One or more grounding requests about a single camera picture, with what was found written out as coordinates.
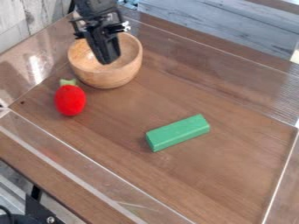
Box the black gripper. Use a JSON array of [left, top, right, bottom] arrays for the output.
[[69, 0, 131, 65]]

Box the red felt strawberry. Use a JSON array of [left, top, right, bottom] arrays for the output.
[[53, 79, 87, 116]]

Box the wooden bowl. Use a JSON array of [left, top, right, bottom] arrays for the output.
[[68, 33, 144, 89]]

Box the green rectangular block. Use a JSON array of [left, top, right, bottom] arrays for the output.
[[145, 115, 211, 152]]

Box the clear acrylic enclosure wall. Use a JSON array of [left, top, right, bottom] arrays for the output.
[[0, 12, 299, 224]]

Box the black clamp mount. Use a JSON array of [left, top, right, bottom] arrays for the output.
[[0, 185, 65, 224]]

